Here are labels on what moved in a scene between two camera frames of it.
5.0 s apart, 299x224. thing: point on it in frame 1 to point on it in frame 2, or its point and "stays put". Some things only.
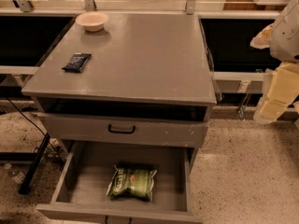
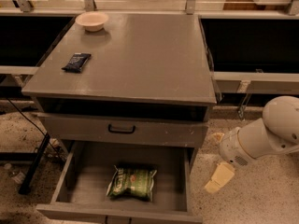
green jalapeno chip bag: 131,182 stays put
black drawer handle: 121,132 stays put
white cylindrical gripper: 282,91 to 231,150
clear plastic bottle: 17,175 stays put
